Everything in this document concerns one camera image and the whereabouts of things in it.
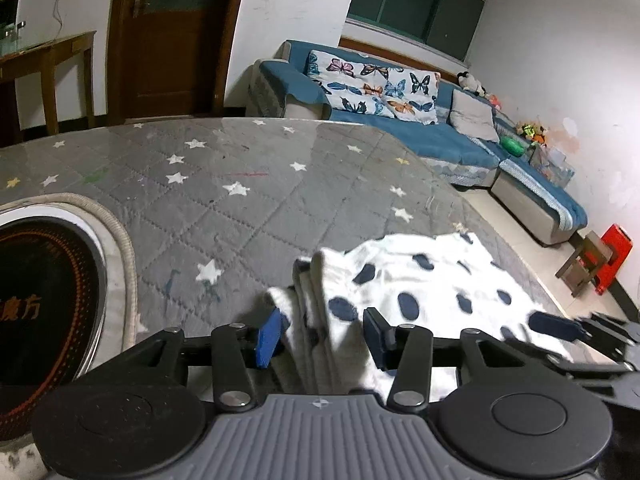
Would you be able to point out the glass fish tank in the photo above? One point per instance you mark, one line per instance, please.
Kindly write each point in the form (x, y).
(10, 37)

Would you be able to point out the brown wooden door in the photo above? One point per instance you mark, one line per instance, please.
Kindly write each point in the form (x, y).
(170, 35)

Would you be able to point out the red plastic stool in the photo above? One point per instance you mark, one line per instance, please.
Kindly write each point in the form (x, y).
(612, 255)

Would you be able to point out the grey pillow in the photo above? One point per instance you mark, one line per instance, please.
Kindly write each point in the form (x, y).
(472, 117)

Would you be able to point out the blue sofa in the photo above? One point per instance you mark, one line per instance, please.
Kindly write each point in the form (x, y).
(435, 135)

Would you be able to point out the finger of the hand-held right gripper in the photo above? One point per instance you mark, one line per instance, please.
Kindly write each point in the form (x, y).
(595, 367)
(555, 326)

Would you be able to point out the butterfly print pillow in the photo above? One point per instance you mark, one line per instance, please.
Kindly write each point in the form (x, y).
(415, 97)
(350, 85)

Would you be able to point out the dark window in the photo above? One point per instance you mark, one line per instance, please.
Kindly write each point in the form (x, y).
(415, 2)

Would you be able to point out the small wooden stool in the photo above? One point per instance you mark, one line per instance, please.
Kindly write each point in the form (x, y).
(580, 260)

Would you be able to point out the built-in round induction cooker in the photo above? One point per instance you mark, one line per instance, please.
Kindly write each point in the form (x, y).
(40, 310)

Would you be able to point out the white polka dot pants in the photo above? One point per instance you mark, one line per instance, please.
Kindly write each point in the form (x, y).
(425, 285)

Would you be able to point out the clear plastic box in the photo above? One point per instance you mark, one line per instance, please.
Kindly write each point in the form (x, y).
(552, 167)

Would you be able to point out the grey star quilted table cover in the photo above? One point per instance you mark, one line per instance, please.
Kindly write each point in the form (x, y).
(250, 185)

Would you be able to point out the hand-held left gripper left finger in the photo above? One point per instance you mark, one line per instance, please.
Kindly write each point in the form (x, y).
(267, 342)

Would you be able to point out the pile of small toys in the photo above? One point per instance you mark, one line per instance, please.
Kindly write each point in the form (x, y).
(532, 132)

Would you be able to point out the wooden side table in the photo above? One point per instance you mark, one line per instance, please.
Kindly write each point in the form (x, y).
(50, 55)

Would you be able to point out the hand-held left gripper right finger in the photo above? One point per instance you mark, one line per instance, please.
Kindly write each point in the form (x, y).
(377, 342)

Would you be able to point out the green ball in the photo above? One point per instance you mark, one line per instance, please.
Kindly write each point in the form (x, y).
(514, 145)

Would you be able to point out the black and white plush toy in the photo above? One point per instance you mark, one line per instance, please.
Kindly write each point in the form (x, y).
(470, 84)

